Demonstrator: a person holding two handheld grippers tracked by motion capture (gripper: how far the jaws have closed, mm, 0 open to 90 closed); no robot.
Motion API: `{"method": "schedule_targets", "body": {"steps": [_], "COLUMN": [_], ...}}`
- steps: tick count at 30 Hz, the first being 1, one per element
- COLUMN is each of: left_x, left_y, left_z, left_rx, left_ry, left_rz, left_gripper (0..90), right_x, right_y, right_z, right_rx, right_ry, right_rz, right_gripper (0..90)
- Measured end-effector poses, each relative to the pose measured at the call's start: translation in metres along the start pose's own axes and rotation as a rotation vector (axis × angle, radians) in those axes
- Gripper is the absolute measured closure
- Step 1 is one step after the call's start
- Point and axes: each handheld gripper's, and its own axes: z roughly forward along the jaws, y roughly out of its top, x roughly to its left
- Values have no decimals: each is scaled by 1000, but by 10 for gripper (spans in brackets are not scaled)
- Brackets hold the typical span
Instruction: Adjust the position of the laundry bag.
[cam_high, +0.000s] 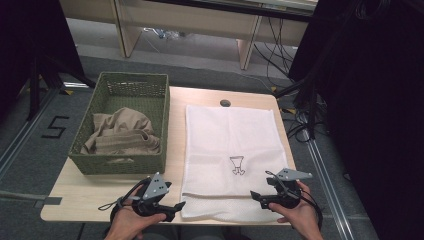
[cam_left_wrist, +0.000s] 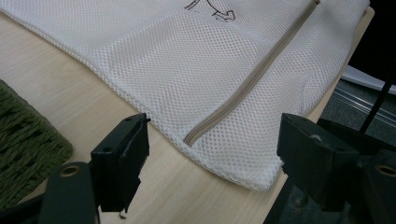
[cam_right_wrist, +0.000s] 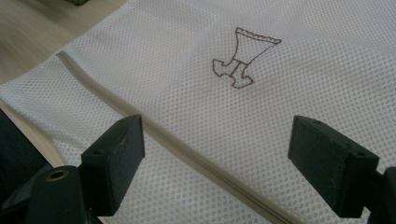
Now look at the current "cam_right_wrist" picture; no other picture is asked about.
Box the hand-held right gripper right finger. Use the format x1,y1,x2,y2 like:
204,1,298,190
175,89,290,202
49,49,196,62
288,115,380,218

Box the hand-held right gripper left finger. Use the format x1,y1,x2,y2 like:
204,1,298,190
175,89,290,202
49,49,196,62
81,115,146,217

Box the white mesh laundry bag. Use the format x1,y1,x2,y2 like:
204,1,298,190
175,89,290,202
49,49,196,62
0,0,396,224

